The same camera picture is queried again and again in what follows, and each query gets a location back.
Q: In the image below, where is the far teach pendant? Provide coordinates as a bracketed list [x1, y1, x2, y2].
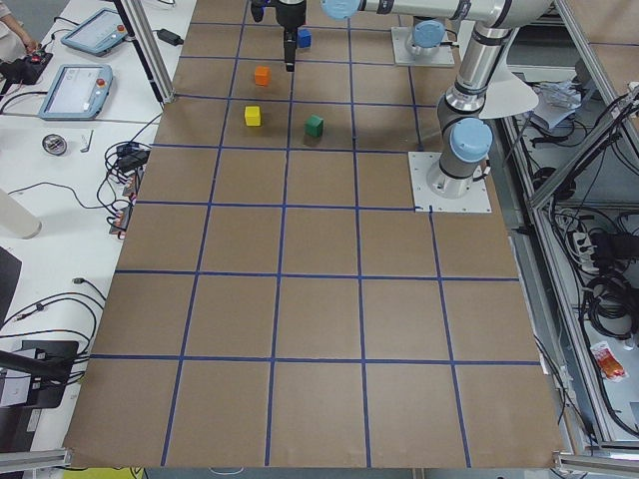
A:
[61, 8, 128, 57]

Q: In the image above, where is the teach pendant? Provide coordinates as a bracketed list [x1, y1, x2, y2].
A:
[38, 64, 114, 121]
[61, 8, 128, 57]

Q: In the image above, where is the white power strip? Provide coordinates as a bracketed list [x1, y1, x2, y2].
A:
[568, 231, 599, 274]

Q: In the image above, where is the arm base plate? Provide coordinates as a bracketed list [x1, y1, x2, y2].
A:
[407, 152, 492, 214]
[390, 27, 455, 68]

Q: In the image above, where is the orange wooden block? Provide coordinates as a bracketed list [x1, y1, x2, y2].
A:
[254, 65, 272, 87]

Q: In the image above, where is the stack of papers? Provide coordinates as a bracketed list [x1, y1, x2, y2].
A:
[531, 80, 582, 131]

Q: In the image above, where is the red snack packet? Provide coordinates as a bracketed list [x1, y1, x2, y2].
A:
[590, 341, 628, 382]

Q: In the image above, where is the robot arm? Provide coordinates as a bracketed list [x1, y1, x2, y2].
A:
[321, 1, 550, 199]
[405, 17, 446, 57]

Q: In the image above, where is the green wooden block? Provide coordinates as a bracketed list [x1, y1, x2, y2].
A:
[305, 114, 324, 138]

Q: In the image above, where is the yellow wooden block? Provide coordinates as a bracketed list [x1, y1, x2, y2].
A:
[244, 105, 262, 127]

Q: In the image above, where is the blue wooden block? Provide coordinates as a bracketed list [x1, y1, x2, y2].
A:
[298, 29, 313, 49]

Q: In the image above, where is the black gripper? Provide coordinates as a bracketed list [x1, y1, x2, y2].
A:
[250, 0, 307, 73]

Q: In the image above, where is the aluminium frame post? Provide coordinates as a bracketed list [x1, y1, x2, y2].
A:
[114, 0, 175, 105]

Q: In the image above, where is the near teach pendant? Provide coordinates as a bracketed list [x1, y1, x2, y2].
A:
[38, 64, 114, 121]

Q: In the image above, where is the black power adapter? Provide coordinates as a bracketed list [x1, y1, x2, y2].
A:
[156, 29, 184, 46]

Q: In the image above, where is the black monitor stand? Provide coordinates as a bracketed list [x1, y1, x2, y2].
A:
[1, 340, 79, 409]

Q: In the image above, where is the black joystick box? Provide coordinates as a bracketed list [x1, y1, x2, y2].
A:
[1, 50, 53, 85]

